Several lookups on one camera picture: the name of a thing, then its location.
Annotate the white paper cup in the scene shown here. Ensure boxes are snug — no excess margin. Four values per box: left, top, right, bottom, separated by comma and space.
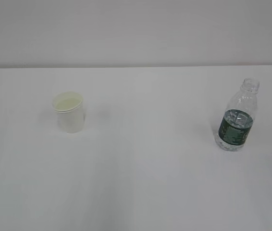
52, 91, 85, 133

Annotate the clear water bottle green label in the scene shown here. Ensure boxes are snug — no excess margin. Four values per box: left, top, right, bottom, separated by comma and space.
215, 78, 260, 152

